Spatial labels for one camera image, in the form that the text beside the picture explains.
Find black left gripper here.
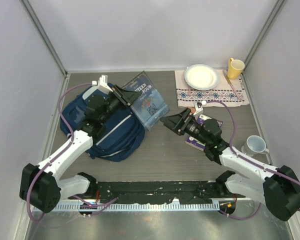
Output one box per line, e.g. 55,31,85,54
100,85,141,125

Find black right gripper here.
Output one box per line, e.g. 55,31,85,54
160,107,210,146

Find dark blue Nineteen Eighty-Four book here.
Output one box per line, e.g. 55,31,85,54
122,71,170,131

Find purple paperback book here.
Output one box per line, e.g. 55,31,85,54
184,114,212,152

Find navy blue student backpack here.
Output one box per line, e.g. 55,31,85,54
62,87,145,162

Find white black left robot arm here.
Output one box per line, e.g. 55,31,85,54
19,85,145,214

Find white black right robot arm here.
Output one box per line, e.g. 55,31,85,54
160,108,300,221

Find brown leather wallet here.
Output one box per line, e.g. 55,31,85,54
189,107,196,113

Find white paper plate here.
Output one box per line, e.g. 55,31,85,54
184,64,220,91

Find patterned white placemat cloth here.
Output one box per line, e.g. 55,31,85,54
174,69,250,107

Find pale blue mug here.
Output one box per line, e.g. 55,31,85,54
241,135,270,157

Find yellow mug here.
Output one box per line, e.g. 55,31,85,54
227,57,245,80

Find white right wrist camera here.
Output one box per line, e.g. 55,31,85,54
193,100,207,118

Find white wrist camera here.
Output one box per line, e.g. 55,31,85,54
193,100,207,118
91,74,113,95

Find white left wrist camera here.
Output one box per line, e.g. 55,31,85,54
91,74,113,95

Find pink handled knife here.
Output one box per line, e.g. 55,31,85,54
223,70,241,100

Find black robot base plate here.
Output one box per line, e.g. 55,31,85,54
84,180,247,205

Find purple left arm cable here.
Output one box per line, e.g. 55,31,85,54
26,83,118,222

